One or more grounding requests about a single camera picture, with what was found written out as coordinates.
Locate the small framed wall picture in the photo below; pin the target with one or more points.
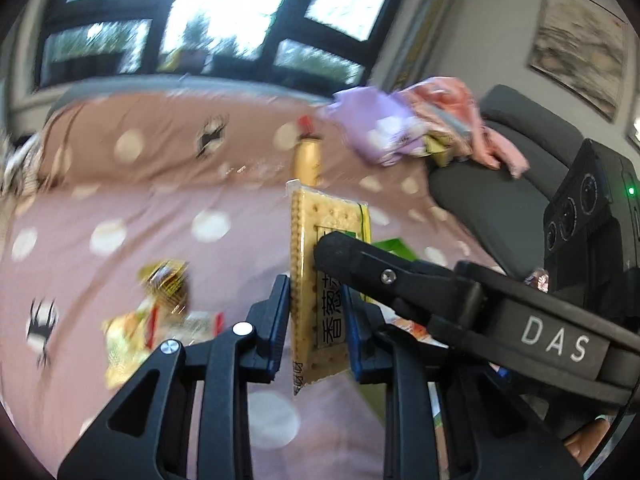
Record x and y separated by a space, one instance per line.
635 135

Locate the green cardboard box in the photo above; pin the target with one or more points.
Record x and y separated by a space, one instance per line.
395 247

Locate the yellow-green snack packet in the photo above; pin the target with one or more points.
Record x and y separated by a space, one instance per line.
122 345

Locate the white red-edged snack packet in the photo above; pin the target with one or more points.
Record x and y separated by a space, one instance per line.
200 322

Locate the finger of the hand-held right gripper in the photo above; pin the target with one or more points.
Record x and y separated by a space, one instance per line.
390 277

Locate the grey sofa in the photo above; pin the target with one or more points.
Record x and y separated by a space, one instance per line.
500 200

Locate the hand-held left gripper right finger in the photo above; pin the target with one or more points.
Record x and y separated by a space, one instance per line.
352 347

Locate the large framed wall picture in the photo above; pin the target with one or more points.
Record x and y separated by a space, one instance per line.
580 50

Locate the red bubble tea packet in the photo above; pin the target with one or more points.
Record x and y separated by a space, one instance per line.
412 330

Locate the pink polka dot bedsheet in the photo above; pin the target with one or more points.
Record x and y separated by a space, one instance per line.
150 200

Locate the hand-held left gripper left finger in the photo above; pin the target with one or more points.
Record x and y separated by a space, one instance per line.
280 325

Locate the black framed window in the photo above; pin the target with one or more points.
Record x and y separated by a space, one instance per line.
225 10

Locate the brown chocolate snack packet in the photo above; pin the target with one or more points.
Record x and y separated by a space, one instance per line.
165 280

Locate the yellow bottle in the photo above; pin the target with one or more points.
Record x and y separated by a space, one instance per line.
307 160

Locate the cracker packet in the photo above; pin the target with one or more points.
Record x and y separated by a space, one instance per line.
320 220

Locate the white striped cloth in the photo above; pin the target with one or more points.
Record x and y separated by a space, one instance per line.
20 165

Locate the person's right hand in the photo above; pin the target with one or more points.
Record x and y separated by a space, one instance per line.
587 440

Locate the purple flowered cloth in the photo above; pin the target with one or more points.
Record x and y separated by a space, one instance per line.
370 125

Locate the yellow packet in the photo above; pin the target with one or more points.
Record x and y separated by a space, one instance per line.
437 147

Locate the pink cloth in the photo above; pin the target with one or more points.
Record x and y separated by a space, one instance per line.
450 100

